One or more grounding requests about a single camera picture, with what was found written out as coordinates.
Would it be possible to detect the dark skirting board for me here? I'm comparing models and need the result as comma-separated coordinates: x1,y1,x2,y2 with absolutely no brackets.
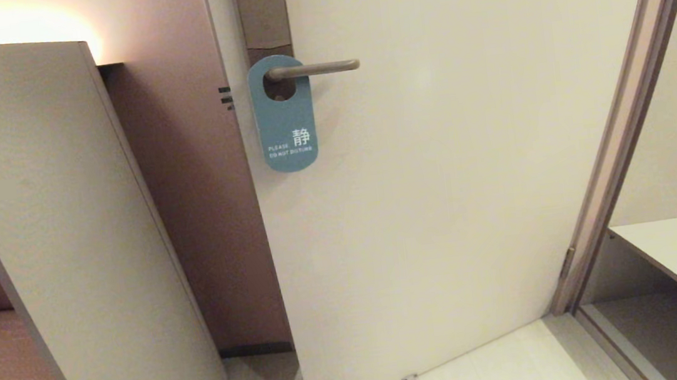
219,339,295,360

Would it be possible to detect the beige door frame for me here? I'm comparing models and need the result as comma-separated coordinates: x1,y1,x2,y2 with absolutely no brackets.
517,0,677,318

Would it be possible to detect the metal lock plate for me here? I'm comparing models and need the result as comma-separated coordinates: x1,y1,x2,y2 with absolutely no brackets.
233,0,294,64

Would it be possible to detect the blue do-not-disturb door hanger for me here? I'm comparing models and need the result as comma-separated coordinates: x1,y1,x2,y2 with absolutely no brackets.
245,52,320,177

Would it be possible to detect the metal door handle lever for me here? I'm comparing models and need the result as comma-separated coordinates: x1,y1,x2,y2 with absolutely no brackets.
266,58,362,84

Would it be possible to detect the beige upright panel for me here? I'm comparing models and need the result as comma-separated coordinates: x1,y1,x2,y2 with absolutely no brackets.
0,22,228,380

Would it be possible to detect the white door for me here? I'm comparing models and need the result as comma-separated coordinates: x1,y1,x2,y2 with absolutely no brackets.
202,0,677,380

